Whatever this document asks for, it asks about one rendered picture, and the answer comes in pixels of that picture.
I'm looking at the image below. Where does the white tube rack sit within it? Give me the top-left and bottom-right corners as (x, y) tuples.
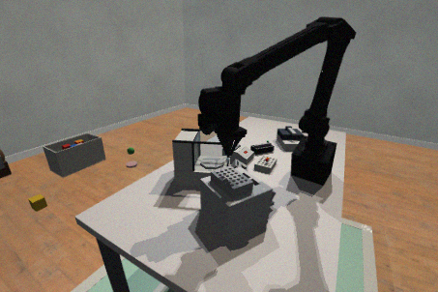
(254, 155), (277, 173)

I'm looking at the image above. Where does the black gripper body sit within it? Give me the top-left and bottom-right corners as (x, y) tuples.
(215, 111), (248, 139)

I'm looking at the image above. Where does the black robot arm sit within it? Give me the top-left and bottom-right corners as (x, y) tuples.
(198, 16), (356, 159)

